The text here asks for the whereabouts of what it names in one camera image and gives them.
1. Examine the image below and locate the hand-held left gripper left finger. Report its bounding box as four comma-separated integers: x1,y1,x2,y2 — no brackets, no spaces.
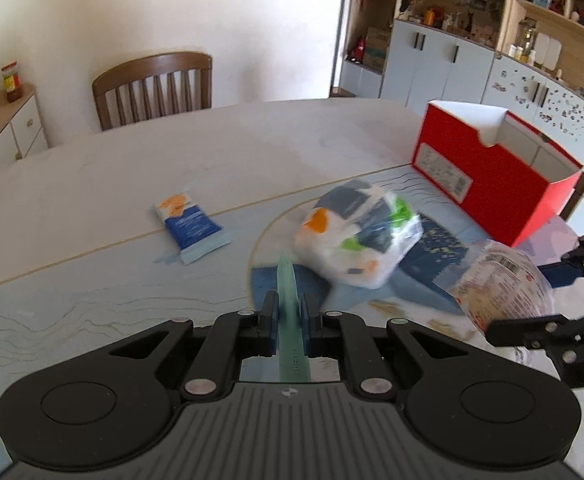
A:
106,290,280,402

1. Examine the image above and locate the lavender paper sheet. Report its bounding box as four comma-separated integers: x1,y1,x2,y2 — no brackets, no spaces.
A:
516,217,581,282

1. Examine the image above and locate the small red figure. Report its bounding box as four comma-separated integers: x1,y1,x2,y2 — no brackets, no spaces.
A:
347,37,368,64

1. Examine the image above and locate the red lidded jar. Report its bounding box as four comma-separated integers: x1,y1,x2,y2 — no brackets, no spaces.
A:
0,61,25,104

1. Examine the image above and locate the blue snack packet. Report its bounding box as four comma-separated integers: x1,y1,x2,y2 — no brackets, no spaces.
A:
154,191,233,266

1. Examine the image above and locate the white marble desktop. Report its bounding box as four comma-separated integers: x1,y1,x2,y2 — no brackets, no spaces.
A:
0,97,584,480

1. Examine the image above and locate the grey wooden wall unit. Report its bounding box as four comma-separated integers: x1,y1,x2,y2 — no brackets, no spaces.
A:
332,0,584,222

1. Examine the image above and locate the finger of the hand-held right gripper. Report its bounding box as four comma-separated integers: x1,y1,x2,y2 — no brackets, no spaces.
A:
486,302,584,389
541,229,584,289

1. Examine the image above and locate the red cardboard box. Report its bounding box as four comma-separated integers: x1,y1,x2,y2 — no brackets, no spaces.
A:
410,100,584,249

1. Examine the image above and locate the large white printed snack bag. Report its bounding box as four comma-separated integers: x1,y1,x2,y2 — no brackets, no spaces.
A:
294,177,425,290

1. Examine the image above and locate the pink printed clear packet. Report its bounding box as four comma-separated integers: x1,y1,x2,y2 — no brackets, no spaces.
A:
441,239,554,334

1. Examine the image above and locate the white sideboard cabinet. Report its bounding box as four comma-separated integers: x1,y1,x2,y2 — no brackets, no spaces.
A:
0,82,51,182

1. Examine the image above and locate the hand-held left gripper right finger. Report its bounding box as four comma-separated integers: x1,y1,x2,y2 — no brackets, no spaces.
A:
299,293,472,402

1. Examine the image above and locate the dark wooden chair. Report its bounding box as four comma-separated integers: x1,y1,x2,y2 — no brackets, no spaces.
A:
91,51,214,133

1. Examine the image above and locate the brown cardboard box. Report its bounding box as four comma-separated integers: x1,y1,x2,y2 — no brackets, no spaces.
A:
361,27,391,71

